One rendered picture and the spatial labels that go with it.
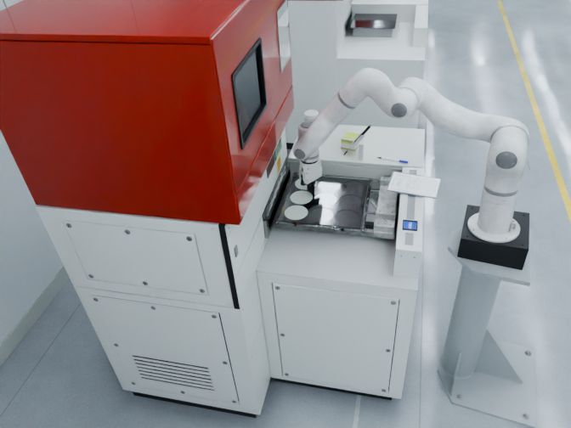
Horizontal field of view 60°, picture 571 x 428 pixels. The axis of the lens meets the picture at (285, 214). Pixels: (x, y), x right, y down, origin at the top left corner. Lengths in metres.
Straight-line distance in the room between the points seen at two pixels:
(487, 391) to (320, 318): 0.97
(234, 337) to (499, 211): 1.11
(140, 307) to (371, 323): 0.92
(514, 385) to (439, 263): 0.87
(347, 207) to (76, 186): 1.07
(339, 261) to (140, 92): 1.03
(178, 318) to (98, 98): 0.93
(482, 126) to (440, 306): 1.38
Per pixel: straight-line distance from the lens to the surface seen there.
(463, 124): 1.84
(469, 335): 2.44
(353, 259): 2.01
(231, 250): 1.67
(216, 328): 2.00
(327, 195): 2.21
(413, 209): 2.06
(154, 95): 1.41
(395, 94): 1.78
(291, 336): 2.25
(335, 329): 2.15
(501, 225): 2.02
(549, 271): 3.38
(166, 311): 2.02
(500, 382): 2.75
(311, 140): 1.95
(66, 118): 1.61
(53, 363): 3.06
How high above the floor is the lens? 2.22
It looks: 39 degrees down
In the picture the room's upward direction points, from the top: 5 degrees counter-clockwise
